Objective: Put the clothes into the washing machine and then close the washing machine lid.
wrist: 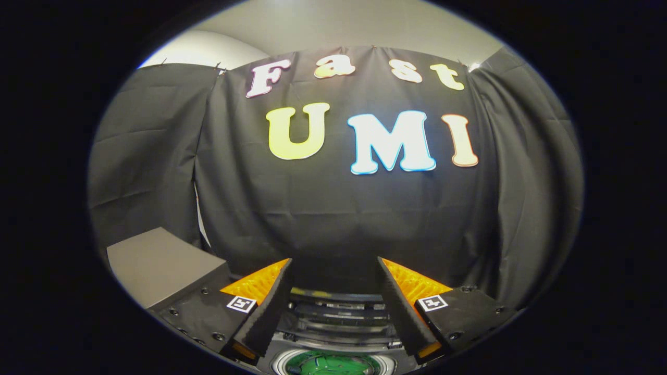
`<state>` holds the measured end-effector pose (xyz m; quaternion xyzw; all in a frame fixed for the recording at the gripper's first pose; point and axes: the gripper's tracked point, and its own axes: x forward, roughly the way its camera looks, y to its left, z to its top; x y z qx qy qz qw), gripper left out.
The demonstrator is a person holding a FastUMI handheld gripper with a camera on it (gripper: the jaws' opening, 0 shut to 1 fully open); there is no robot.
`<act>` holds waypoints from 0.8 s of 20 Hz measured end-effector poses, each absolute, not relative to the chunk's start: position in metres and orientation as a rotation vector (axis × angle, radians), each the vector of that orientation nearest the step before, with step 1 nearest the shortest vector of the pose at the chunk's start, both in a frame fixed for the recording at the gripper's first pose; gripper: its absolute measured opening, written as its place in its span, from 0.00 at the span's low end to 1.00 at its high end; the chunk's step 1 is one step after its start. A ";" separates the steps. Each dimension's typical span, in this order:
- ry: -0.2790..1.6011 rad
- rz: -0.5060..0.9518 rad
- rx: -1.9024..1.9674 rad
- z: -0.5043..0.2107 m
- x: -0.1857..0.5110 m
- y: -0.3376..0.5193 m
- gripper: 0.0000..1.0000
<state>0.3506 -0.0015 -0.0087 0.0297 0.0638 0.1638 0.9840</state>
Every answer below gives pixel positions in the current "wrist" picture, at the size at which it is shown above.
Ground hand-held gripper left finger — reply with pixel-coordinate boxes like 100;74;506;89
149;258;294;363

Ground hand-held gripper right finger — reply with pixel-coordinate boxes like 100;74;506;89
376;256;520;366

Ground grey washing machine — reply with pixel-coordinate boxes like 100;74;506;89
254;286;418;375

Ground dark washing machine lid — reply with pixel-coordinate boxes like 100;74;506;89
283;286;392;345

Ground green polo shirt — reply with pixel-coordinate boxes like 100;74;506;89
292;353;382;375

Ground black backdrop cloth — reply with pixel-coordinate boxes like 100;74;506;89
88;47;584;309

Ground grey box cabinet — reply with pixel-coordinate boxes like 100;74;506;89
107;227;231;311

